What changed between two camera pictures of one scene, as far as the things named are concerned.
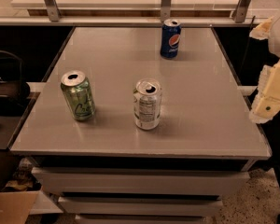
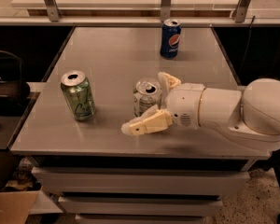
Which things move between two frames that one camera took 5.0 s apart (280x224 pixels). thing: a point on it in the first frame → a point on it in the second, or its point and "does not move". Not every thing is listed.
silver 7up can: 147,100 does not move
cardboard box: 11,207 does not move
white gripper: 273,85 → 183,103
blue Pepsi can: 170,38 does not move
